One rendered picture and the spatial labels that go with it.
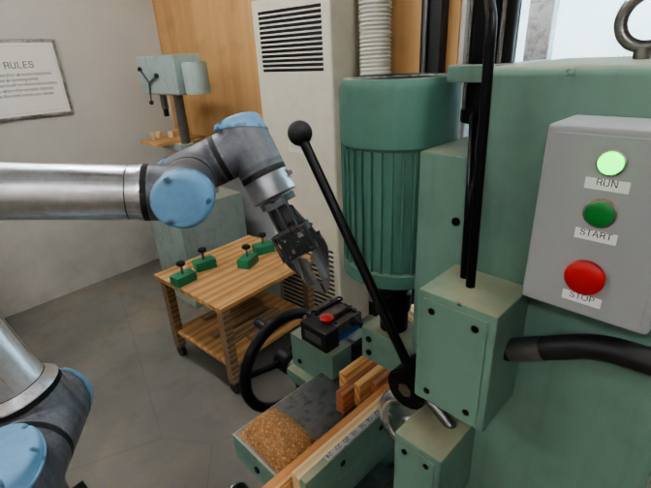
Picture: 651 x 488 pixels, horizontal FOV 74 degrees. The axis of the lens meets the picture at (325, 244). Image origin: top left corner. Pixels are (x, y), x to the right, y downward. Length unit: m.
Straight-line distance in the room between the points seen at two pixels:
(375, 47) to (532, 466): 1.81
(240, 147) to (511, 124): 0.49
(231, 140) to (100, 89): 2.83
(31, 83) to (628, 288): 3.34
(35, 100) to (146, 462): 2.35
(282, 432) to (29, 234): 2.93
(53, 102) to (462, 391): 3.25
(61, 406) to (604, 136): 1.06
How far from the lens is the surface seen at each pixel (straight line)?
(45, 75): 3.47
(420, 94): 0.59
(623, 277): 0.41
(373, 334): 0.81
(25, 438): 1.04
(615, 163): 0.38
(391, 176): 0.61
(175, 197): 0.68
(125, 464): 2.20
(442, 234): 0.59
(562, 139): 0.40
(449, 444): 0.62
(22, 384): 1.11
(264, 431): 0.84
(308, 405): 0.92
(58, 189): 0.73
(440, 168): 0.57
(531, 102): 0.47
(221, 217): 2.96
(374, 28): 2.13
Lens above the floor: 1.54
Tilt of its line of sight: 24 degrees down
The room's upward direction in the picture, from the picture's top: 3 degrees counter-clockwise
